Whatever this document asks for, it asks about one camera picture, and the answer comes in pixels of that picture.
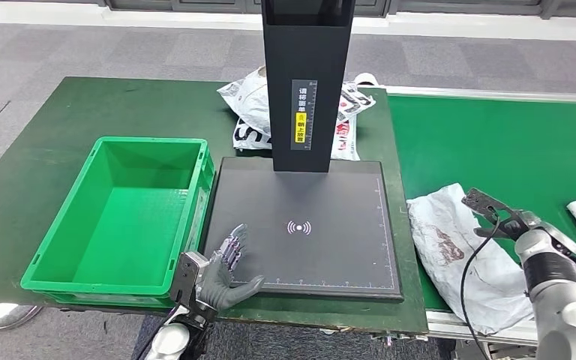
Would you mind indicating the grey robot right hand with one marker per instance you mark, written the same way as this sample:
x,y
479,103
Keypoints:
x,y
514,226

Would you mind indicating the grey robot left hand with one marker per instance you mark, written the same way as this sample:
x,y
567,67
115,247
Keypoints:
x,y
218,290

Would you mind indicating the green conveyor belt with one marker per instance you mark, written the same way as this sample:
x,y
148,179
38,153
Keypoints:
x,y
467,139

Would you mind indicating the black inbound scanner machine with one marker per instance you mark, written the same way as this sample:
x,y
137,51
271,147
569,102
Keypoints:
x,y
305,49

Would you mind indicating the green plastic crate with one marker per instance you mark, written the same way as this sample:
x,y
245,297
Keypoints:
x,y
119,238

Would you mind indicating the white printed plastic bag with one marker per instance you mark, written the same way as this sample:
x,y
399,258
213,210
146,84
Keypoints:
x,y
246,99

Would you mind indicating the black and yellow label strip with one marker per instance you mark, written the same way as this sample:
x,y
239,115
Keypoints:
x,y
303,114

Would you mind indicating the metal barrier stanchion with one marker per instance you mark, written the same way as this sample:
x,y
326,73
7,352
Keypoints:
x,y
0,315

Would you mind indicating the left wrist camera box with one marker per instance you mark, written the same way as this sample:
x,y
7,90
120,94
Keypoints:
x,y
187,280

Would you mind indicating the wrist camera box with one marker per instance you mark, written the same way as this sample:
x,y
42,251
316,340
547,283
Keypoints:
x,y
479,198
187,280

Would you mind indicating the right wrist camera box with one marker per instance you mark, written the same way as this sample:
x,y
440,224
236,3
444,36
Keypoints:
x,y
479,198

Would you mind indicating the dark window frame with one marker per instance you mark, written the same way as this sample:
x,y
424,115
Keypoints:
x,y
208,6

